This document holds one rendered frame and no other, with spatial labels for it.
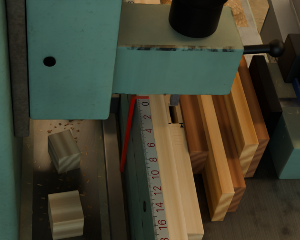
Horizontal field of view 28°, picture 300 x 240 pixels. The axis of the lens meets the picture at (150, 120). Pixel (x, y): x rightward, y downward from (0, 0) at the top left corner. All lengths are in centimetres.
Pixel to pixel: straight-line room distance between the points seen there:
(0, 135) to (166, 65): 18
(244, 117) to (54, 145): 26
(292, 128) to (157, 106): 16
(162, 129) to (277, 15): 91
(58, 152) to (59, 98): 22
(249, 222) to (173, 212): 11
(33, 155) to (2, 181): 21
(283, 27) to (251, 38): 62
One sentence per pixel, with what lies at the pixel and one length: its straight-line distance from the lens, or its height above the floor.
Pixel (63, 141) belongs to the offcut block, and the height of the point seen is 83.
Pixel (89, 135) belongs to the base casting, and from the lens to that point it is 85.
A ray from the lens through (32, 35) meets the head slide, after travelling 53.
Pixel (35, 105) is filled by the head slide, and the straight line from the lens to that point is 59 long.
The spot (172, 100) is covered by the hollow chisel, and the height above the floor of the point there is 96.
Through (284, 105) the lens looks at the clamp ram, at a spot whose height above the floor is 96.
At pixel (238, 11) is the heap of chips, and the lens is 92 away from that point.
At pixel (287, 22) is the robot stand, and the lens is 154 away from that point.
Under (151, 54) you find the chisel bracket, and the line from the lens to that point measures 59.
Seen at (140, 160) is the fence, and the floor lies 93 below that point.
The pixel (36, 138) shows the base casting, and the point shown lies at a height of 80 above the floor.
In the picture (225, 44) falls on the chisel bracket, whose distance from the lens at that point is 61.
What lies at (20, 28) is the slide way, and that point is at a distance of 51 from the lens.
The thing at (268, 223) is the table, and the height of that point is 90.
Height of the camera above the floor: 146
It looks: 49 degrees down
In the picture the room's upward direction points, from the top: 11 degrees clockwise
